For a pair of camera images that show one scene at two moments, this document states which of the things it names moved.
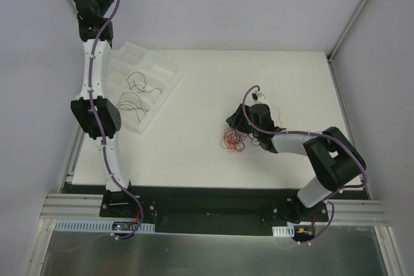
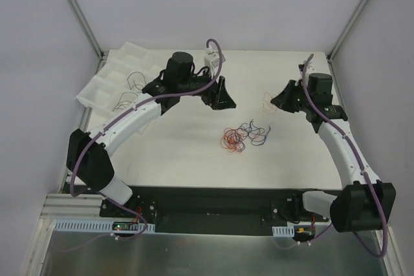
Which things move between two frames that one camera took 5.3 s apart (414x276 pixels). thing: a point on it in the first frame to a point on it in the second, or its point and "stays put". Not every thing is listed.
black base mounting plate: x=206 y=211 stays put
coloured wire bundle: x=234 y=141 stays put
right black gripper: x=239 y=119 to x=294 y=95
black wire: x=132 y=108 stays put
